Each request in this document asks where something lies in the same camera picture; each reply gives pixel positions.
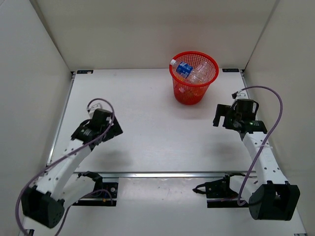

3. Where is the large clear plastic bottle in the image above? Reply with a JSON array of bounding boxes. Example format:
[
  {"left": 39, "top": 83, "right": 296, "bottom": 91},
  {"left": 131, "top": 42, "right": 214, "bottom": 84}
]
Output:
[{"left": 186, "top": 61, "right": 211, "bottom": 85}]

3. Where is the clear bottle blue label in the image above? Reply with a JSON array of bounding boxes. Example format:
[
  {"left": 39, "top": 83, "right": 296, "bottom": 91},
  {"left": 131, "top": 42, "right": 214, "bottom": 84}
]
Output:
[{"left": 170, "top": 59, "right": 193, "bottom": 78}]

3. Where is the orange juice bottle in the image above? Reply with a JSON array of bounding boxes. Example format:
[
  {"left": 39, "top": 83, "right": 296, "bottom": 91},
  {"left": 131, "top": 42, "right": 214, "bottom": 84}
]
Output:
[{"left": 177, "top": 86, "right": 202, "bottom": 99}]

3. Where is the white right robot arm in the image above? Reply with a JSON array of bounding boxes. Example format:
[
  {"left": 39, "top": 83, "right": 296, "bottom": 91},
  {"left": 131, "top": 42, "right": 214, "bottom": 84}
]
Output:
[{"left": 213, "top": 99, "right": 300, "bottom": 221}]

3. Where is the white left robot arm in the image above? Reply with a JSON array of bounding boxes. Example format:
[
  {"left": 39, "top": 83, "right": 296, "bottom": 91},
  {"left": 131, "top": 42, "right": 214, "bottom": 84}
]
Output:
[{"left": 17, "top": 108, "right": 123, "bottom": 229}]

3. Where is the red mesh plastic bin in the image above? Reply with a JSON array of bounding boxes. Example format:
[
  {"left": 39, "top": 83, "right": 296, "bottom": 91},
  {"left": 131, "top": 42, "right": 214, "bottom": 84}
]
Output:
[{"left": 169, "top": 51, "right": 219, "bottom": 105}]

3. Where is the black label sticker, right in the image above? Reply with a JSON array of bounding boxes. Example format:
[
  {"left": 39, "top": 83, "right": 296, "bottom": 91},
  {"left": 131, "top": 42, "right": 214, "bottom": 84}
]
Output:
[{"left": 222, "top": 68, "right": 239, "bottom": 73}]

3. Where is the black label sticker, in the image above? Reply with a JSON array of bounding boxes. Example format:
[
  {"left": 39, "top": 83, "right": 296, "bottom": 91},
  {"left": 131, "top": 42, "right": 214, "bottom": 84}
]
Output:
[
  {"left": 76, "top": 70, "right": 94, "bottom": 74},
  {"left": 222, "top": 68, "right": 239, "bottom": 73}
]

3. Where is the black label sticker, left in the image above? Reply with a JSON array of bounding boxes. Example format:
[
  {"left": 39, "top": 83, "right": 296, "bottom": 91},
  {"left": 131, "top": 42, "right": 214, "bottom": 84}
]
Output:
[{"left": 76, "top": 70, "right": 94, "bottom": 74}]

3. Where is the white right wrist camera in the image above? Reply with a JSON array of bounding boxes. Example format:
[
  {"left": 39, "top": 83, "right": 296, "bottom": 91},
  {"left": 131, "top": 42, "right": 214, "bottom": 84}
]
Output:
[{"left": 232, "top": 91, "right": 248, "bottom": 100}]

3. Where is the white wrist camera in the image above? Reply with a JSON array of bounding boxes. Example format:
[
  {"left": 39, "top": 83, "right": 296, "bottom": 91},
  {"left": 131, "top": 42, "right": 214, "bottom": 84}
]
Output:
[
  {"left": 87, "top": 103, "right": 103, "bottom": 118},
  {"left": 232, "top": 91, "right": 248, "bottom": 100}
]

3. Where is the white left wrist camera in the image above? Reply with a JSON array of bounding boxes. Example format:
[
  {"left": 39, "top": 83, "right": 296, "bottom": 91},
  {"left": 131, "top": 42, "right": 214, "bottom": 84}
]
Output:
[{"left": 87, "top": 103, "right": 103, "bottom": 118}]

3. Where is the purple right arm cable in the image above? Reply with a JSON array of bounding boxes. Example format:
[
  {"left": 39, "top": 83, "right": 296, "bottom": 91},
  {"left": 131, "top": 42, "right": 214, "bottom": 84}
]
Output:
[{"left": 208, "top": 86, "right": 284, "bottom": 206}]

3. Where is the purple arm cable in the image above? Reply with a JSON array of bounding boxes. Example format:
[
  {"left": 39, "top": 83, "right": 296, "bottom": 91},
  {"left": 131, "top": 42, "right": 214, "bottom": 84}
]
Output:
[
  {"left": 15, "top": 98, "right": 116, "bottom": 236},
  {"left": 208, "top": 86, "right": 284, "bottom": 206}
]

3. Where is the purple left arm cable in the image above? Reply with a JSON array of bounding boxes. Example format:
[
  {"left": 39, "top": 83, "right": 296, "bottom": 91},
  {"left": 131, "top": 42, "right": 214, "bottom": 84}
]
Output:
[{"left": 15, "top": 98, "right": 116, "bottom": 236}]

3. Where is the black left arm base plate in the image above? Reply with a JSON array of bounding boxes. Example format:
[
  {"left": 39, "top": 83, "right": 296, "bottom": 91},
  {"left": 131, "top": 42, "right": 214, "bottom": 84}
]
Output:
[{"left": 73, "top": 178, "right": 119, "bottom": 207}]

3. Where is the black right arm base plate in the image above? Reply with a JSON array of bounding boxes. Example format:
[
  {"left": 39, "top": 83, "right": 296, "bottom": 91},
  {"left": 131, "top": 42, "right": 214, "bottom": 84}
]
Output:
[{"left": 193, "top": 173, "right": 249, "bottom": 208}]

